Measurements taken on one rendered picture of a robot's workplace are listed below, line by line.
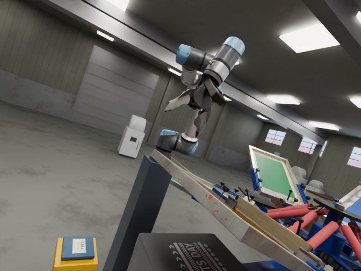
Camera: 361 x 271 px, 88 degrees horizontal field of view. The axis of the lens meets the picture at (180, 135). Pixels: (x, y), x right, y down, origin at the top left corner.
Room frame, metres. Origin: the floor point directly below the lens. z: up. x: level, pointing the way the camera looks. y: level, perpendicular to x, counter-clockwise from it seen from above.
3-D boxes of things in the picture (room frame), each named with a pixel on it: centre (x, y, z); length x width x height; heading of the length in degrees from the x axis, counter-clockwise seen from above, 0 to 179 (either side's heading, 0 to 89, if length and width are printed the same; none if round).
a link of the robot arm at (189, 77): (0.97, 0.07, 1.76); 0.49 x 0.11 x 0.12; 0
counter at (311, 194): (7.77, -6.77, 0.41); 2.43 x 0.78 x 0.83; 118
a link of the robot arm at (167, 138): (1.31, 0.07, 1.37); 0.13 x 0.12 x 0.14; 90
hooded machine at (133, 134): (5.91, 1.41, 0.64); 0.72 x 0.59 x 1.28; 26
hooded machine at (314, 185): (9.15, -7.11, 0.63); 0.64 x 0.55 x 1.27; 28
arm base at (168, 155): (1.31, 0.08, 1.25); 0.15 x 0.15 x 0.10
